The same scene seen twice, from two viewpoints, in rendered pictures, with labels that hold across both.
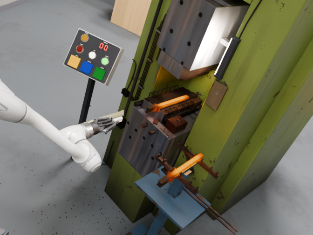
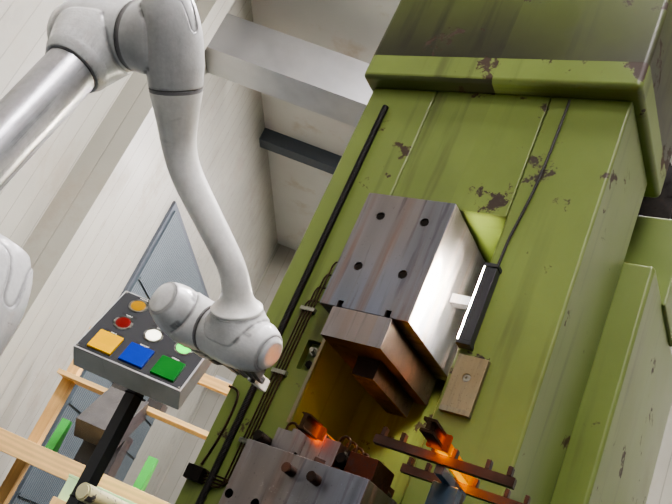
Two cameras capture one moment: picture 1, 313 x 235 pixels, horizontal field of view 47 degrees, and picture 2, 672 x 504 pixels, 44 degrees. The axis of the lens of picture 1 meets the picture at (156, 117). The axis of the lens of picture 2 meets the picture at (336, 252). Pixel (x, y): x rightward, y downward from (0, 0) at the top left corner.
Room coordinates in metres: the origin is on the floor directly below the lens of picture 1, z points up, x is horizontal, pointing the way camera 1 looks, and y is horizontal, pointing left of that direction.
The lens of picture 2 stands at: (-0.24, 0.12, 0.59)
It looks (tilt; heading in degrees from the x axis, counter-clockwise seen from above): 22 degrees up; 2
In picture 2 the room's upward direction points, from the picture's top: 25 degrees clockwise
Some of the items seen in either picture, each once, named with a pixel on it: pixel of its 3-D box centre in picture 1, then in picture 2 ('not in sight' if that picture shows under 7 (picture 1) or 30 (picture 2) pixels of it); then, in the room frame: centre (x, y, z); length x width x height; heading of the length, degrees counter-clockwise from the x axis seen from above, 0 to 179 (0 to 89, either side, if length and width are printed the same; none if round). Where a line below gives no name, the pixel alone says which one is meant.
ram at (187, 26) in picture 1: (209, 28); (422, 289); (2.16, -0.11, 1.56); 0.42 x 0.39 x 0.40; 147
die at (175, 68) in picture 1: (190, 59); (381, 357); (2.18, -0.07, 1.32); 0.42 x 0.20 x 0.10; 147
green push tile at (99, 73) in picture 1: (99, 73); (167, 369); (2.10, 0.48, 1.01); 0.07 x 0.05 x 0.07; 82
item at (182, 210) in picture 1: (173, 194); not in sight; (1.58, -0.27, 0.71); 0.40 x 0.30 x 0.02; 60
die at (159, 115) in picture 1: (173, 102); (335, 469); (2.18, -0.07, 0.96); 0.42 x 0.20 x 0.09; 147
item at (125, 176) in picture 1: (150, 175); not in sight; (2.16, -0.12, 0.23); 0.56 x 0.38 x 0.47; 147
